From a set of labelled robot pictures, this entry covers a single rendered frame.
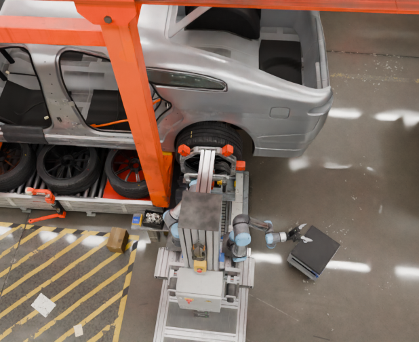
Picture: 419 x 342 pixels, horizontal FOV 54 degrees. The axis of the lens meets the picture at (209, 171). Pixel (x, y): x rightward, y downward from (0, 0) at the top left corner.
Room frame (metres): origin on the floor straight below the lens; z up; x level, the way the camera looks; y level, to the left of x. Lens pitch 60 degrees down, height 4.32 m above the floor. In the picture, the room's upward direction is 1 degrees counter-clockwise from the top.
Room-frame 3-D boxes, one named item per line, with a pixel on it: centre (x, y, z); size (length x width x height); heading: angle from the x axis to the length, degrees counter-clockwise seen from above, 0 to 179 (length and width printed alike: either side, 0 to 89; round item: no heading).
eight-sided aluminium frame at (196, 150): (2.08, 0.01, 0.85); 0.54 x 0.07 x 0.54; 86
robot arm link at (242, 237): (1.14, -0.23, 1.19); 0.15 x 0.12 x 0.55; 7
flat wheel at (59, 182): (2.39, 1.55, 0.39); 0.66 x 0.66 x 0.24
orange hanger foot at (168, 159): (2.20, 0.46, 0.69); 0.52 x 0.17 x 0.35; 176
